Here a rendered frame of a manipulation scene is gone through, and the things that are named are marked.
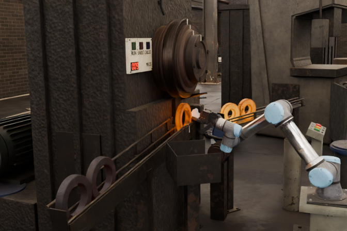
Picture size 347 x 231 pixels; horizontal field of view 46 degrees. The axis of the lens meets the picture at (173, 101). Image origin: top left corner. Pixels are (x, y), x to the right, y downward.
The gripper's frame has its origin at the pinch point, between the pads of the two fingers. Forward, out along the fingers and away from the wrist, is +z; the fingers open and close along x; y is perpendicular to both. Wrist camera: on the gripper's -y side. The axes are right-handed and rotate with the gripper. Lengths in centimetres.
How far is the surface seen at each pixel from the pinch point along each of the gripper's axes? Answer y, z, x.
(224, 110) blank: 4.1, -15.2, -27.9
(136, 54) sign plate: 36, 21, 52
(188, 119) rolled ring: -0.9, -3.3, 6.9
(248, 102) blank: 11, -26, -46
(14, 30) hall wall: -114, 598, -472
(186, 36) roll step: 50, 7, 23
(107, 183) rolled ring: -12, -5, 98
